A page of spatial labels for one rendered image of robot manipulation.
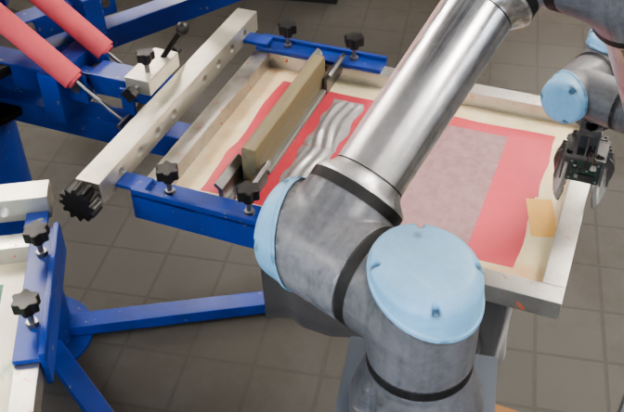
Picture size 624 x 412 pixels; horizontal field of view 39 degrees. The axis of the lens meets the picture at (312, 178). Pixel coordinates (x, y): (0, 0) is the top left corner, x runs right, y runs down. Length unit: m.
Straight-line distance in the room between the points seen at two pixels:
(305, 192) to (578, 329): 1.93
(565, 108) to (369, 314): 0.61
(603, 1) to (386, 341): 0.43
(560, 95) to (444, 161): 0.45
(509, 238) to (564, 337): 1.18
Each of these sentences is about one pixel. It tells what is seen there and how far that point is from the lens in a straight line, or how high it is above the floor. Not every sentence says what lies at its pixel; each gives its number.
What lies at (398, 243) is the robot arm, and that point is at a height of 1.43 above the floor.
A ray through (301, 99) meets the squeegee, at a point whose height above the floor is 1.03.
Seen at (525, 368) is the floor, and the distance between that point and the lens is 2.67.
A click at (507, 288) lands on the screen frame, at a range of 1.48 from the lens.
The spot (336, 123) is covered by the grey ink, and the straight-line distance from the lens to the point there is 1.85.
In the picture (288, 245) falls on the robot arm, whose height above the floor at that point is 1.40.
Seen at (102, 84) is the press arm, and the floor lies 1.02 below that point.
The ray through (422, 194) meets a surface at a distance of 1.68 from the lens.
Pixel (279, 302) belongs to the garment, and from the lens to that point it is 1.82.
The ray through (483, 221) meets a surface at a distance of 1.64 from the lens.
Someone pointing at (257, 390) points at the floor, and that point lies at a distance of 2.57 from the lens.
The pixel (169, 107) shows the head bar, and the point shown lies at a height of 1.04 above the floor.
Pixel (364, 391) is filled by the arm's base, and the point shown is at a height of 1.26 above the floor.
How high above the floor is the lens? 2.04
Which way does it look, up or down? 39 degrees down
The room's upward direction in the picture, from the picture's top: 1 degrees counter-clockwise
